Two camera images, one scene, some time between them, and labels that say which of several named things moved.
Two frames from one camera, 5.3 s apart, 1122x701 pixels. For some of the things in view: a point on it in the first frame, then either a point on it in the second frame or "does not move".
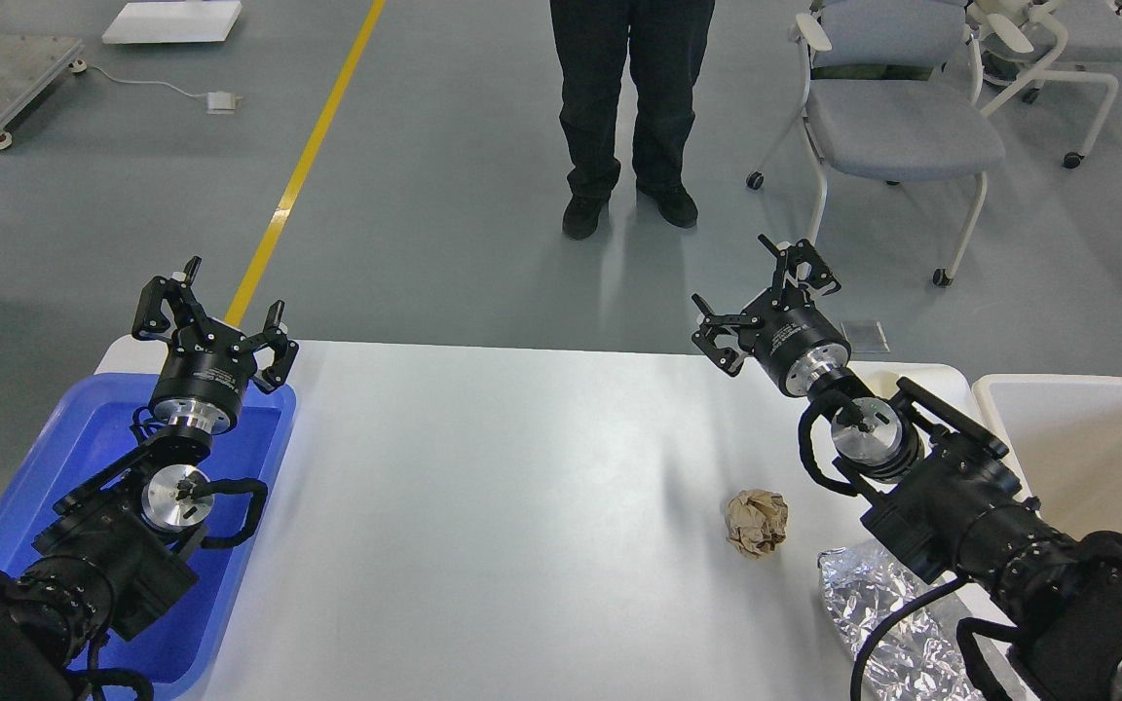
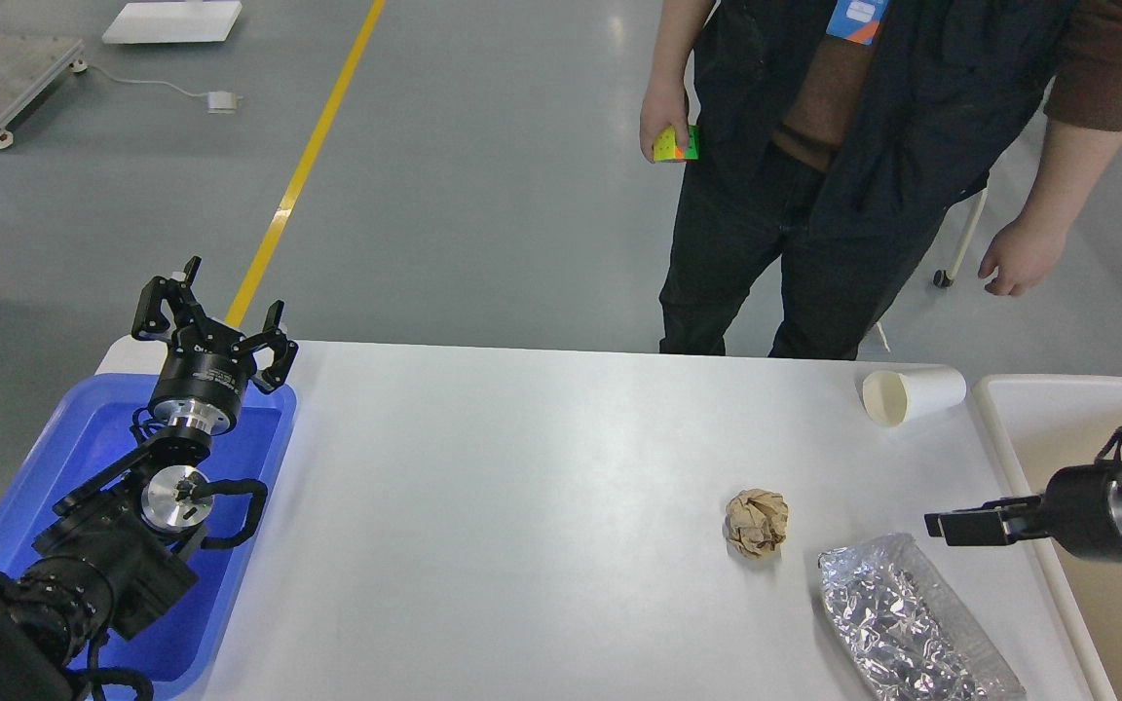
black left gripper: (206, 365) does not move
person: (670, 39) to (839, 138)
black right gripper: (796, 343) to (1105, 510)
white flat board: (142, 22) does not move
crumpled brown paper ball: (756, 521) does not move
